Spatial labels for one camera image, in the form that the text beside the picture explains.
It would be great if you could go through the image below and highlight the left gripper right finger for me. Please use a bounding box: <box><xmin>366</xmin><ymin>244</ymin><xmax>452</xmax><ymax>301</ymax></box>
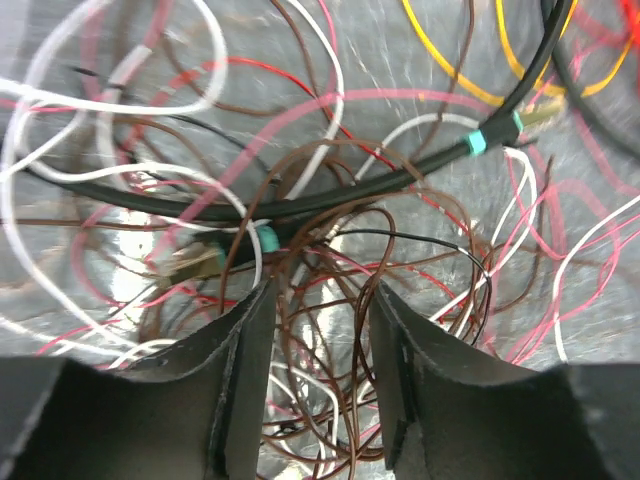
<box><xmin>369</xmin><ymin>285</ymin><xmax>639</xmax><ymax>479</ymax></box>

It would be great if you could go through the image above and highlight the tangled thin wire pile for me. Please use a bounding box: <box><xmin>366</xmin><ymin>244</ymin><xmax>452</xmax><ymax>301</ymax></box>
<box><xmin>0</xmin><ymin>0</ymin><xmax>640</xmax><ymax>480</ymax></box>

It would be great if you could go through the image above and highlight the black cable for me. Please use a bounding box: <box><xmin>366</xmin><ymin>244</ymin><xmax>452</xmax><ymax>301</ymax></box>
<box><xmin>19</xmin><ymin>0</ymin><xmax>640</xmax><ymax>266</ymax></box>

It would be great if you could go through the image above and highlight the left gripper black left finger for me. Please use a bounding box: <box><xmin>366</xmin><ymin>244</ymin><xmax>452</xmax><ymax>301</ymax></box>
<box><xmin>1</xmin><ymin>281</ymin><xmax>276</xmax><ymax>479</ymax></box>

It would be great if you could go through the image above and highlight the orange yellow cable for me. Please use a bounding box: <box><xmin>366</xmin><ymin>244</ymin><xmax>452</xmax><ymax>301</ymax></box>
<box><xmin>402</xmin><ymin>0</ymin><xmax>636</xmax><ymax>107</ymax></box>

